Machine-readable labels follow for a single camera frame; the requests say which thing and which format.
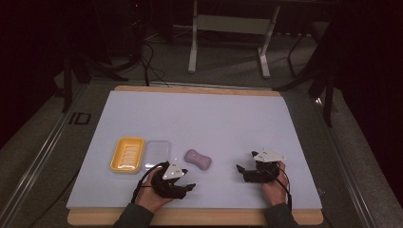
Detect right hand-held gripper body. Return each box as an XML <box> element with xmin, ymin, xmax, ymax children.
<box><xmin>242</xmin><ymin>147</ymin><xmax>287</xmax><ymax>184</ymax></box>

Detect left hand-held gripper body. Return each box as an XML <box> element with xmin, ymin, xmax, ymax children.
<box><xmin>150</xmin><ymin>159</ymin><xmax>189</xmax><ymax>200</ymax></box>

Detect person's right hand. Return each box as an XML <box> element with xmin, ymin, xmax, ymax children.
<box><xmin>259</xmin><ymin>161</ymin><xmax>290</xmax><ymax>207</ymax></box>

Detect person's left hand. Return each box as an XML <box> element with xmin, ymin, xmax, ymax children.
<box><xmin>135</xmin><ymin>167</ymin><xmax>174</xmax><ymax>215</ymax></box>

